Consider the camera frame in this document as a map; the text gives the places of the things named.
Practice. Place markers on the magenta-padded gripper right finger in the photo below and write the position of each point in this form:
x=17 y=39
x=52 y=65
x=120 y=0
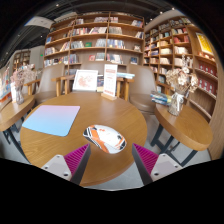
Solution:
x=146 y=158

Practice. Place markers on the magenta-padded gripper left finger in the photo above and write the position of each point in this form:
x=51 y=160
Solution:
x=76 y=158

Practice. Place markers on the white orange patterned computer mouse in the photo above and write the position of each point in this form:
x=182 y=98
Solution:
x=105 y=138

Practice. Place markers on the pink blue gradient mouse pad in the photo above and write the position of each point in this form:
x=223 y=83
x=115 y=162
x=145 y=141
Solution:
x=51 y=119

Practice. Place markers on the oval wooden side table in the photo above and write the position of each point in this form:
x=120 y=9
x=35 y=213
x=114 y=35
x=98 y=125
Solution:
x=186 y=128
x=13 y=111

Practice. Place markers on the stack of colourful books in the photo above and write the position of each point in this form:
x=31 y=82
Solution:
x=160 y=98

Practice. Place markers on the brown leather wooden armchair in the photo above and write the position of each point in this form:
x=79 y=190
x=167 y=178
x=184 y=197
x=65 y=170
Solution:
x=143 y=86
x=48 y=80
x=93 y=65

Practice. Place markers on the white framed red print picture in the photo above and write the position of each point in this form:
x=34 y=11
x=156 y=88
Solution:
x=85 y=80

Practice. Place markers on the dark cover book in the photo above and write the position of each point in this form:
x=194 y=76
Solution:
x=100 y=83

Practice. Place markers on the glass vase beige dried flowers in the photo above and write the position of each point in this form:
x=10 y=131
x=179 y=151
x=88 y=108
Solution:
x=180 y=81

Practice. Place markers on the flat light blue books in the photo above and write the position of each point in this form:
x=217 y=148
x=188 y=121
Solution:
x=126 y=75

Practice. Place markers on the white red sign wooden base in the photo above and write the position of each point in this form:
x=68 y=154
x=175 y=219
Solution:
x=110 y=80

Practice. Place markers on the small white table card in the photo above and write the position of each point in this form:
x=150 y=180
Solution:
x=13 y=92

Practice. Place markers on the glass vase pink dried flowers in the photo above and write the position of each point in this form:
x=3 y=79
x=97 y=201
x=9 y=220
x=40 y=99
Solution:
x=20 y=81

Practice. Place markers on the orange display shelf with goods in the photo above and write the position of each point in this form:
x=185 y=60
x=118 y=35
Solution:
x=4 y=86

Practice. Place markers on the tall angled wooden bookshelf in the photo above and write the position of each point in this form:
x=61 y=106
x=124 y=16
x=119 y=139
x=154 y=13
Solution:
x=173 y=50

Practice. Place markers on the distant wooden bookshelf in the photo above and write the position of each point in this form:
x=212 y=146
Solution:
x=21 y=60

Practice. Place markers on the wide wooden bookshelf with books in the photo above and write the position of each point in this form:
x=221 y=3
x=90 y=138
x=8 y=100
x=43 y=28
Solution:
x=96 y=40

